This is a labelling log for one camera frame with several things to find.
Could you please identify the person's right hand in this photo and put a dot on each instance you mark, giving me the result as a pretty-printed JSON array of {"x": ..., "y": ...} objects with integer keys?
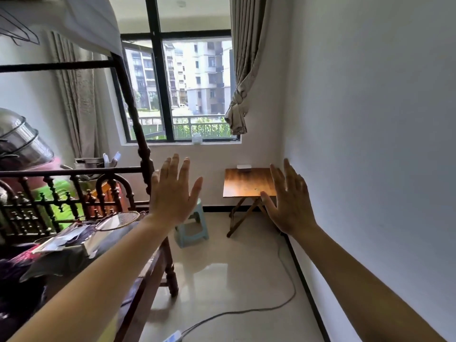
[{"x": 294, "y": 210}]

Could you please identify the person's left hand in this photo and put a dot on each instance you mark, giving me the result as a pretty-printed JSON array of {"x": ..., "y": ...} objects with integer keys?
[{"x": 171, "y": 199}]

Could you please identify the person's left middle finger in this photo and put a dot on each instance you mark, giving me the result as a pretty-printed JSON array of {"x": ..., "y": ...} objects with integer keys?
[{"x": 174, "y": 170}]

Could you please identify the person's right middle finger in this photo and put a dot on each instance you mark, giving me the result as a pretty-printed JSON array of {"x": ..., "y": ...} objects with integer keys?
[{"x": 289, "y": 174}]

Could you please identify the person's left little finger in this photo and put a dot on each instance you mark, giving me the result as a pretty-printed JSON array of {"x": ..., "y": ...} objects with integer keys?
[{"x": 155, "y": 181}]

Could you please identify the person's left thumb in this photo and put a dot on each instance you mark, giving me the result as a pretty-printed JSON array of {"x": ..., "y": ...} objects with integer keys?
[{"x": 196, "y": 190}]

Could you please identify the person's right little finger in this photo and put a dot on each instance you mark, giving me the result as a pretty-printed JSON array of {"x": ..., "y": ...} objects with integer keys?
[{"x": 305, "y": 191}]

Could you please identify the person's right thumb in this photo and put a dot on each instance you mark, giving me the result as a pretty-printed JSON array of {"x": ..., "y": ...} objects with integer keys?
[{"x": 267, "y": 204}]

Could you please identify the person's left forearm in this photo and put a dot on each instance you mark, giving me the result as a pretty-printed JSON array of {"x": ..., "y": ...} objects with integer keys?
[{"x": 96, "y": 277}]

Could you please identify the person's right forearm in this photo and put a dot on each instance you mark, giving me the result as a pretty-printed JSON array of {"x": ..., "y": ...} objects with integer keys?
[{"x": 359, "y": 284}]

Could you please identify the wooden folding table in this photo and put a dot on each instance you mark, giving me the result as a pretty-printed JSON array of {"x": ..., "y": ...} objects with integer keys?
[{"x": 245, "y": 182}]

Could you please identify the glass jar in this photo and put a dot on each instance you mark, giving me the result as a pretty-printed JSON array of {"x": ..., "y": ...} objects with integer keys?
[{"x": 197, "y": 138}]

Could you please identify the small white box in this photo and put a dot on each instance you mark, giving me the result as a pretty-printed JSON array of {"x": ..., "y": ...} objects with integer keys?
[{"x": 243, "y": 167}]

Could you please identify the light blue plastic stool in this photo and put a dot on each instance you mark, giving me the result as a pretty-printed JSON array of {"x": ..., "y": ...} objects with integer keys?
[{"x": 192, "y": 235}]

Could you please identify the balcony railing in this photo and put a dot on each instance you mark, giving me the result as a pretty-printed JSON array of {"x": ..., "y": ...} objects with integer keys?
[{"x": 199, "y": 128}]

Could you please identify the orange box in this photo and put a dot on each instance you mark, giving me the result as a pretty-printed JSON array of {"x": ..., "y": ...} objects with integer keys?
[{"x": 107, "y": 195}]

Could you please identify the badminton racket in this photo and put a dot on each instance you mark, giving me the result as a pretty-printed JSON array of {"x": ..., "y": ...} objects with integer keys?
[{"x": 121, "y": 220}]

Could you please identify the metal tray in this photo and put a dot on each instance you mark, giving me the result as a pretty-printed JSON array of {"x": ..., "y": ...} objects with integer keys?
[{"x": 88, "y": 163}]

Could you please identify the white flat box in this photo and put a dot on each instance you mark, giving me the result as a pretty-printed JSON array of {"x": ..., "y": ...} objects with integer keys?
[{"x": 96, "y": 242}]

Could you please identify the green plastic bag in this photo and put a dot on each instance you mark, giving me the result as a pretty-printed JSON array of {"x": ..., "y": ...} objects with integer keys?
[{"x": 60, "y": 195}]

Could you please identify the white apartment building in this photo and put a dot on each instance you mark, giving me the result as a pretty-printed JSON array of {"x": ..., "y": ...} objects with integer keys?
[{"x": 199, "y": 74}]

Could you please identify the hanging beige curtain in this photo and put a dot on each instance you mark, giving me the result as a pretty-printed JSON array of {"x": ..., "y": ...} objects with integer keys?
[{"x": 76, "y": 103}]

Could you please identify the loose papers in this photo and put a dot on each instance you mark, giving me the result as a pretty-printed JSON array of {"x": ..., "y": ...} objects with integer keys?
[{"x": 60, "y": 240}]

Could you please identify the pink plastic basin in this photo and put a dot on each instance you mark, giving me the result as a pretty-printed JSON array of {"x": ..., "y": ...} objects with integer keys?
[{"x": 39, "y": 174}]

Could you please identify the tied beige curtain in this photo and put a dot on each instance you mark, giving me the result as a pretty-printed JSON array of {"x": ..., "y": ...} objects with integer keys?
[{"x": 245, "y": 49}]

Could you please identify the stacked steel pots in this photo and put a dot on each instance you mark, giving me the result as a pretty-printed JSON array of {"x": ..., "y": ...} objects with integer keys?
[{"x": 21, "y": 138}]

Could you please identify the dark floral blanket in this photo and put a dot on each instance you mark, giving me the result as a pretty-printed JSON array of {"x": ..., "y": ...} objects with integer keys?
[{"x": 25, "y": 281}]

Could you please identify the white bed sheet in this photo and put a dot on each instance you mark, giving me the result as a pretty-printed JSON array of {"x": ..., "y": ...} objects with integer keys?
[{"x": 82, "y": 21}]

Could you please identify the dark wooden bed frame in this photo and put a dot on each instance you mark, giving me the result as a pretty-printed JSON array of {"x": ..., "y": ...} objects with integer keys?
[{"x": 141, "y": 138}]

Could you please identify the black window frame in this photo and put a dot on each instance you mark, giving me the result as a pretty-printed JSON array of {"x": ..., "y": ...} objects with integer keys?
[{"x": 162, "y": 85}]

